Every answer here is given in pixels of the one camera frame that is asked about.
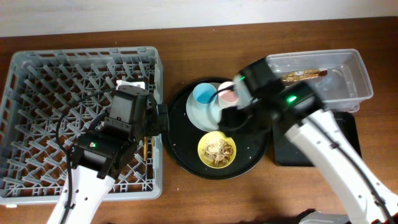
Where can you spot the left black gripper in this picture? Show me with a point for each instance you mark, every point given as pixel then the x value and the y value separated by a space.
pixel 161 118

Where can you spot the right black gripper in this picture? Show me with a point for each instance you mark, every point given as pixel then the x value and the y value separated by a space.
pixel 232 121

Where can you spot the wooden chopstick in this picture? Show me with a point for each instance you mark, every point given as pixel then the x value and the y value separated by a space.
pixel 145 149
pixel 152 143

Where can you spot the pink cup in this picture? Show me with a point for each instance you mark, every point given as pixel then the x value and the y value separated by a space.
pixel 227 98

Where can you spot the gold foil wrapper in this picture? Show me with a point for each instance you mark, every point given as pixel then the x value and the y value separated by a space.
pixel 297 76

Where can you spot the food scraps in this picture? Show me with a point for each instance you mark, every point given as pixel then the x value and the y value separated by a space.
pixel 218 152

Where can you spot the yellow bowl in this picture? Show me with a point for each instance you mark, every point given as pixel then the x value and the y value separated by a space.
pixel 211 136

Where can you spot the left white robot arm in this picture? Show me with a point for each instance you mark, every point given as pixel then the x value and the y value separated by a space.
pixel 96 159

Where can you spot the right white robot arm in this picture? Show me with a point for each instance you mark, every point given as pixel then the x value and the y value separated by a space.
pixel 311 127

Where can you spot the grey plastic dishwasher rack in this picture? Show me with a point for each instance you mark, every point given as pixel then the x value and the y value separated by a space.
pixel 50 97

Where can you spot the light blue cup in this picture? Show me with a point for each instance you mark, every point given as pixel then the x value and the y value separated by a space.
pixel 203 96

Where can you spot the round black tray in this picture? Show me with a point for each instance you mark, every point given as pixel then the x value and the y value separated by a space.
pixel 183 137

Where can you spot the grey round plate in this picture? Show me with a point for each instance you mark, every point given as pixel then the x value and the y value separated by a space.
pixel 199 114

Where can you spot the black rectangular tray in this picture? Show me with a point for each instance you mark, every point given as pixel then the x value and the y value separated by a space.
pixel 286 154

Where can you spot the clear plastic bin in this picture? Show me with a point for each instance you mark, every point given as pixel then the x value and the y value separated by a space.
pixel 346 84

